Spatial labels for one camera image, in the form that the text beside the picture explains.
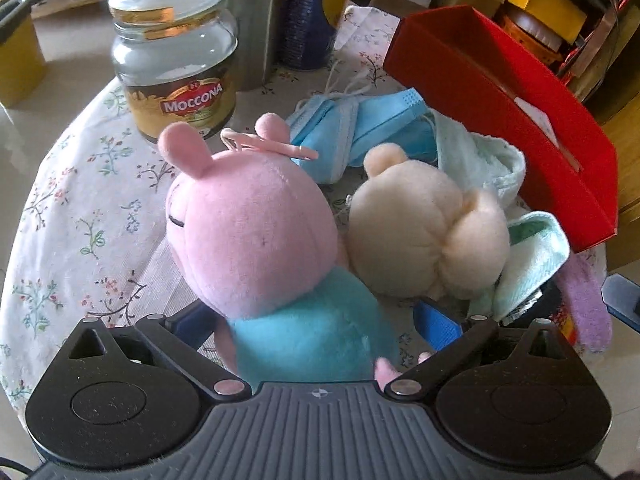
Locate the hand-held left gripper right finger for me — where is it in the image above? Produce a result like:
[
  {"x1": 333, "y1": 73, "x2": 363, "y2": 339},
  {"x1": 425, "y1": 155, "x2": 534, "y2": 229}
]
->
[{"x1": 387, "y1": 297, "x2": 574, "y2": 402}]

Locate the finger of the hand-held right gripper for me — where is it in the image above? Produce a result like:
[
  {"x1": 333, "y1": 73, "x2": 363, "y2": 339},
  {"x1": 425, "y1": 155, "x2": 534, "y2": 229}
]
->
[{"x1": 600, "y1": 272, "x2": 640, "y2": 312}]

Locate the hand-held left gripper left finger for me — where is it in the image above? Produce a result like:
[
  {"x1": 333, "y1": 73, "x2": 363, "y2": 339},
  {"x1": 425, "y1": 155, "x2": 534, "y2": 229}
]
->
[{"x1": 69, "y1": 306, "x2": 247, "y2": 399}]

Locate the purple fluffy cloth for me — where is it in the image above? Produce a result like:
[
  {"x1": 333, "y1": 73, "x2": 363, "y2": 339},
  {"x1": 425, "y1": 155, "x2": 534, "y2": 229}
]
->
[{"x1": 557, "y1": 252, "x2": 612, "y2": 356}]

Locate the dark striped cloth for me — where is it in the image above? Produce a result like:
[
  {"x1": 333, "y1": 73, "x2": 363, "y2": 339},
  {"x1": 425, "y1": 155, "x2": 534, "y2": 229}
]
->
[{"x1": 500, "y1": 280, "x2": 578, "y2": 346}]

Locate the beige bear plush toy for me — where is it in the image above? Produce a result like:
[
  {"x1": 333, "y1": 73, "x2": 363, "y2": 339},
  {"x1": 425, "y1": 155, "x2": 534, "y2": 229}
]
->
[{"x1": 347, "y1": 142, "x2": 511, "y2": 301}]

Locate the light green towel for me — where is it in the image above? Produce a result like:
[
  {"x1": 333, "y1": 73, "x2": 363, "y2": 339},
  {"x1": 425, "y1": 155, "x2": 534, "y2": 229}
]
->
[{"x1": 432, "y1": 110, "x2": 571, "y2": 326}]

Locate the pink pig plush toy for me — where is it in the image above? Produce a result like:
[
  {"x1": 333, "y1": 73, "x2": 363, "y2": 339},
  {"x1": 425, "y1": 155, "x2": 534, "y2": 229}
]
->
[{"x1": 157, "y1": 112, "x2": 433, "y2": 393}]

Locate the blue face mask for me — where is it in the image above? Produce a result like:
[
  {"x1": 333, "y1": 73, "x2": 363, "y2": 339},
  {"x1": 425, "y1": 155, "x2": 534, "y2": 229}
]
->
[
  {"x1": 285, "y1": 60, "x2": 362, "y2": 184},
  {"x1": 345, "y1": 87, "x2": 443, "y2": 168}
]

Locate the red box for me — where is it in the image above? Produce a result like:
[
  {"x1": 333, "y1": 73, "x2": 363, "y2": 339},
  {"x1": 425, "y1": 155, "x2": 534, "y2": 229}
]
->
[{"x1": 382, "y1": 5, "x2": 620, "y2": 254}]

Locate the floral tablecloth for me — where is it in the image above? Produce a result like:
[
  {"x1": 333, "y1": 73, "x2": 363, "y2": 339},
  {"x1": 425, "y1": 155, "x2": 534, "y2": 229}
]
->
[{"x1": 0, "y1": 5, "x2": 608, "y2": 411}]

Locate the white card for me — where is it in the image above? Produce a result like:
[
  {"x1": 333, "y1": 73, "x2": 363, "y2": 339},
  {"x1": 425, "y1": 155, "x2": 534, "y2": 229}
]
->
[{"x1": 512, "y1": 95, "x2": 558, "y2": 143}]

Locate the glass jar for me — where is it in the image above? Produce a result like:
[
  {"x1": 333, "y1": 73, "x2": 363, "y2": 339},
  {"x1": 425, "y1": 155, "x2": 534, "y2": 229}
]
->
[{"x1": 110, "y1": 0, "x2": 239, "y2": 147}]

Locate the yellow box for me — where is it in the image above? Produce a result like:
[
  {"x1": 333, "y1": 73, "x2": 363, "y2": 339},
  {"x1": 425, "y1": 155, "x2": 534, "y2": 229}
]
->
[{"x1": 507, "y1": 0, "x2": 588, "y2": 46}]

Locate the yellow bin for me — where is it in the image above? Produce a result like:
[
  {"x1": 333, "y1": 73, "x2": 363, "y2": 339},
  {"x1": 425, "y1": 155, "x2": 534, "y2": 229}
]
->
[{"x1": 0, "y1": 0, "x2": 48, "y2": 108}]

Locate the blue yellow can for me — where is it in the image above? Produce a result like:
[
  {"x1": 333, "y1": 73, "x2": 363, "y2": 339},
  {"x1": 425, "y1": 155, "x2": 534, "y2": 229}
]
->
[{"x1": 277, "y1": 0, "x2": 358, "y2": 71}]

